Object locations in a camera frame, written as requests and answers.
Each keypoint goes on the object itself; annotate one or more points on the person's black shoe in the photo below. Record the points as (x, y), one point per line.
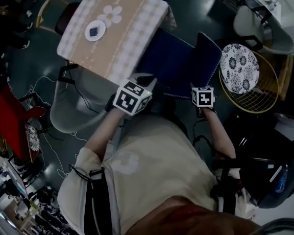
(163, 106)

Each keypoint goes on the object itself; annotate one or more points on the person's torso in white shirt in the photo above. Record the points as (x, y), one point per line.
(156, 168)

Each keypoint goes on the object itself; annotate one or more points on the blue chair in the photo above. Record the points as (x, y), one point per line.
(174, 62)

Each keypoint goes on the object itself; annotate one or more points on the white round plate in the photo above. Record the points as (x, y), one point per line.
(87, 37)

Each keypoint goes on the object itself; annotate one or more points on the table with checked tablecloth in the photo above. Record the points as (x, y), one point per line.
(127, 40)

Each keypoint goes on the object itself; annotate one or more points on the small dark square item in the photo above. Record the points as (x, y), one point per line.
(94, 31)

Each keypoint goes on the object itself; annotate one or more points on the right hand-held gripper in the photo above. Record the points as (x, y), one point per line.
(203, 98)

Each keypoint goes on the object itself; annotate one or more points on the red armchair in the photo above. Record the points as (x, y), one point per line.
(12, 121)

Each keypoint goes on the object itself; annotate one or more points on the person's right forearm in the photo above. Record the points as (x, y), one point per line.
(218, 133)

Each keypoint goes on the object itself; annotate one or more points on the blue water bottle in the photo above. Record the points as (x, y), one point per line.
(281, 180)

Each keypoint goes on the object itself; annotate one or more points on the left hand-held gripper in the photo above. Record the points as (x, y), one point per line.
(129, 101)

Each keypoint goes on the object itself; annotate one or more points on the dark seat wooden chair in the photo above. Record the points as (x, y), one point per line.
(63, 18)

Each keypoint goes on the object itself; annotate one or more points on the floral round cushion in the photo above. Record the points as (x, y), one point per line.
(33, 141)
(238, 67)

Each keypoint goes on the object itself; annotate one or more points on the person's left forearm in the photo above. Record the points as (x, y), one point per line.
(103, 133)

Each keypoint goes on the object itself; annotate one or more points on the black flat device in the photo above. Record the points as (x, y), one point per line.
(225, 164)

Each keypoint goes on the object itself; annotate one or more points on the black mount with red button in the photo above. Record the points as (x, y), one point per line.
(226, 187)

